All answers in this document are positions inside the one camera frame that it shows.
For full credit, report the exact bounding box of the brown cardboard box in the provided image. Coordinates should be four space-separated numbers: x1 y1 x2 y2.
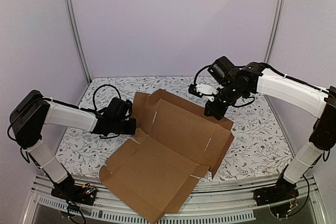
99 89 234 223

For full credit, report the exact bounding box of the aluminium front rail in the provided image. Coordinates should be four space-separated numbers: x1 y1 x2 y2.
21 175 330 223

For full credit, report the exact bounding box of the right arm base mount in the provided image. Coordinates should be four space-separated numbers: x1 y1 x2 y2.
253 178 299 206

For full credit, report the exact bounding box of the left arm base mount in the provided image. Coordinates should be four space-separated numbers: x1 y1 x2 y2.
51 177 97 206

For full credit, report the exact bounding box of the left aluminium frame post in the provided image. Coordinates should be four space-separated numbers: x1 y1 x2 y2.
64 0 92 84

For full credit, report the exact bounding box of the right aluminium frame post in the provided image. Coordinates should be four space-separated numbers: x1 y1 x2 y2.
264 0 285 63

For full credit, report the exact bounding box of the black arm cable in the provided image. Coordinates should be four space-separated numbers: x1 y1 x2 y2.
193 64 213 84
93 84 132 120

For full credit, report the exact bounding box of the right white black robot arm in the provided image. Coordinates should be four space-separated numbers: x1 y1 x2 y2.
196 56 335 201

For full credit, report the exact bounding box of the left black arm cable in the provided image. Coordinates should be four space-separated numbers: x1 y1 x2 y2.
93 84 132 120

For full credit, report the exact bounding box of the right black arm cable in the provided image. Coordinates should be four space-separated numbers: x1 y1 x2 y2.
193 64 213 84

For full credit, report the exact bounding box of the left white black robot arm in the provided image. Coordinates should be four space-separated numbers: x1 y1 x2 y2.
7 90 137 200

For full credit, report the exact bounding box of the aluminium frame post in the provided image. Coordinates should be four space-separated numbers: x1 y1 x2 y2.
264 0 285 63
64 0 92 84

